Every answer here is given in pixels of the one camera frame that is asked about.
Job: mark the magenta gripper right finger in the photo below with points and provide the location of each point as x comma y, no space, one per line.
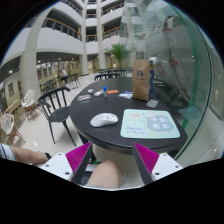
153,166

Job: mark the person's knee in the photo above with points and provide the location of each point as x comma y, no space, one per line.
106,175

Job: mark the round black table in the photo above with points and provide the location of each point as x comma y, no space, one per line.
108,137

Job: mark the orange flat item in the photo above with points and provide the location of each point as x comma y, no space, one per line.
112,91

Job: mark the brown paper bag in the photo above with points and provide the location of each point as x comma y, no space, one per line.
140,80

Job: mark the black wooden chair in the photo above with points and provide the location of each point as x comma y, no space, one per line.
55,108

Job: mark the person's left forearm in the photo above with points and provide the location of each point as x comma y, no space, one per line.
23,155

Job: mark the clear plastic packet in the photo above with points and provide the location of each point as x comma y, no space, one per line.
84,97

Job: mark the small blue-capped bottle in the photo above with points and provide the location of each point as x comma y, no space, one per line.
105,91

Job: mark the white lattice chair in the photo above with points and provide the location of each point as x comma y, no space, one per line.
28,103
9,128

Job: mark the potted palm plant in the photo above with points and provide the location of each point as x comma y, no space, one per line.
119,51

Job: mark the white computer mouse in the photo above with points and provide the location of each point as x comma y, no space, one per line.
103,119

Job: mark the white lattice chair front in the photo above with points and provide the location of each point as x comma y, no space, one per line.
9,128

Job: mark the light green mouse pad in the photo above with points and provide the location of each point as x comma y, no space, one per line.
148,124

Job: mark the grey small pouch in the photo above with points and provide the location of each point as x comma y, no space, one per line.
152,103

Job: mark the white blue tissue packet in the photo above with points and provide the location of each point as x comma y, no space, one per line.
127,95

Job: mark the black chair behind table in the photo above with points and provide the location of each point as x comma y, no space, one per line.
106,76

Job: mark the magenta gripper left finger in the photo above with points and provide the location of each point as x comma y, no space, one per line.
70,166

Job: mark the small white box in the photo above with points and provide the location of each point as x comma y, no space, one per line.
97,94

